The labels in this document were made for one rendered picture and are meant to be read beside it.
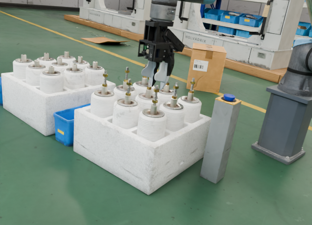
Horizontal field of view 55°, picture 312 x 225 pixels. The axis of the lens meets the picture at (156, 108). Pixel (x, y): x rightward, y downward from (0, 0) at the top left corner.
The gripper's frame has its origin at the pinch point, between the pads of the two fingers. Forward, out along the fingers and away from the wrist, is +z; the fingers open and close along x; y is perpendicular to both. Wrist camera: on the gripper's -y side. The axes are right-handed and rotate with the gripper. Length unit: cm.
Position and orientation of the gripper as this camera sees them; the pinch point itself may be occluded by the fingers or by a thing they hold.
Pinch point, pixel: (158, 84)
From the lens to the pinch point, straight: 98.4
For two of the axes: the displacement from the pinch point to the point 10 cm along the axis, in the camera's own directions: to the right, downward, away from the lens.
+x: 7.1, 3.3, -6.2
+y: -6.9, 1.8, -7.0
